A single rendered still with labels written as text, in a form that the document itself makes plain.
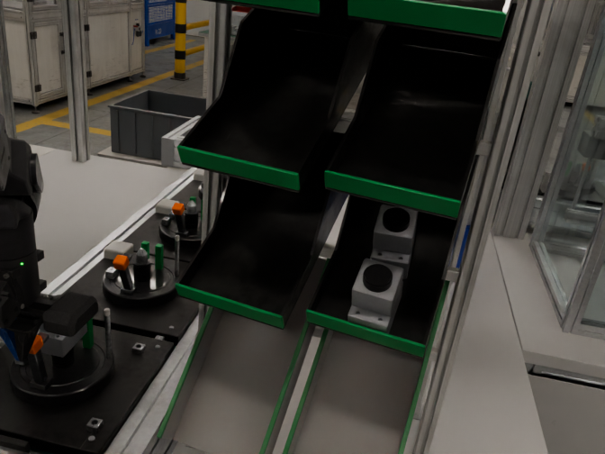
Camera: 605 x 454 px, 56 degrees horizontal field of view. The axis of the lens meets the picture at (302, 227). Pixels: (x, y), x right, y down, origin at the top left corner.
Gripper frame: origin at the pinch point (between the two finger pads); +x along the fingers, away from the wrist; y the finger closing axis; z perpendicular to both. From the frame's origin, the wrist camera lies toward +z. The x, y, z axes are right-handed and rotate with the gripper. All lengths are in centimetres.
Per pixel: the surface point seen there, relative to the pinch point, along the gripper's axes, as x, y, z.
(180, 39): 50, -247, -656
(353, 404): 3.6, 41.8, -5.4
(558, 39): -36, 78, -115
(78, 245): 22, -31, -62
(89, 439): 12.2, 9.8, 1.7
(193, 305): 11.9, 10.8, -31.5
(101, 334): 12.0, 0.2, -18.5
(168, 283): 10.0, 4.9, -34.3
